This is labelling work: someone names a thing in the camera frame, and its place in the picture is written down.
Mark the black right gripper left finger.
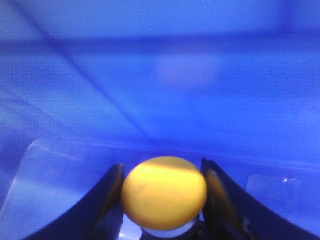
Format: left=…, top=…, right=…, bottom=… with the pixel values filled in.
left=26, top=163, right=125, bottom=240

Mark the yellow mushroom push button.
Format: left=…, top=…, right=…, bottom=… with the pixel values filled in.
left=121, top=156, right=208, bottom=240

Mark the blue plastic bin right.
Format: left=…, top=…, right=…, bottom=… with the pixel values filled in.
left=0, top=0, right=320, bottom=239

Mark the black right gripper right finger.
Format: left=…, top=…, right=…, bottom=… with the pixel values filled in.
left=201, top=158, right=319, bottom=240

